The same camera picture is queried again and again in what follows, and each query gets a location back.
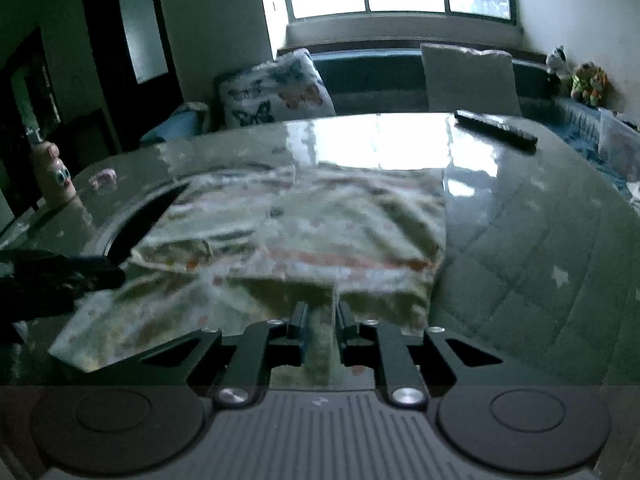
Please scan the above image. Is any black and white plush toy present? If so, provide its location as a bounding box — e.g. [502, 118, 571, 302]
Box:
[545, 46, 571, 83]

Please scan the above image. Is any blue cushion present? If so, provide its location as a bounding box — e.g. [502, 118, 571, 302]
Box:
[139, 102, 211, 147]

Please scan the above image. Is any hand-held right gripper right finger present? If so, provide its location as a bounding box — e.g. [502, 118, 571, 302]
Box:
[336, 301, 503, 409]

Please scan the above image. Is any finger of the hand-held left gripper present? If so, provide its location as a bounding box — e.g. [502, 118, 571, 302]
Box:
[60, 256, 127, 292]

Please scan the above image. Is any pink cat face bottle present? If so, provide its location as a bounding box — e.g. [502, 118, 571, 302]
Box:
[31, 142, 76, 206]

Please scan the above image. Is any white pillow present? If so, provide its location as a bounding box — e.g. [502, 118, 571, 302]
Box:
[420, 42, 522, 117]

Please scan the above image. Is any orange plush toy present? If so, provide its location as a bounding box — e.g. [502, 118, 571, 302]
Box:
[587, 67, 611, 106]

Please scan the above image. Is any round black recessed cooktop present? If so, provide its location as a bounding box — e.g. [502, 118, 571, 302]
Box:
[92, 182, 191, 267]

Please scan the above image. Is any butterfly print pillow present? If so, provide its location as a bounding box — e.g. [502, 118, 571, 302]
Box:
[216, 49, 337, 130]

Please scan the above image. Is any floral print shirt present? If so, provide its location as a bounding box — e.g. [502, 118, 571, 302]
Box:
[48, 164, 447, 392]

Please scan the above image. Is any dark glass cabinet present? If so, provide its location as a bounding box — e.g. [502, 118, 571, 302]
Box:
[0, 27, 63, 221]

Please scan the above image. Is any dark door with glass pane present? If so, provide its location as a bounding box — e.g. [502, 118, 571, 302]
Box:
[80, 0, 183, 156]

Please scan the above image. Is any black remote control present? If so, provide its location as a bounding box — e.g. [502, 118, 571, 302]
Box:
[454, 109, 539, 152]

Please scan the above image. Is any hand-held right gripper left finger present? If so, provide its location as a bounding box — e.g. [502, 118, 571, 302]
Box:
[140, 301, 310, 409]

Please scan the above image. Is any teal sofa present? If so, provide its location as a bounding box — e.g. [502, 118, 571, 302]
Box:
[212, 40, 640, 196]

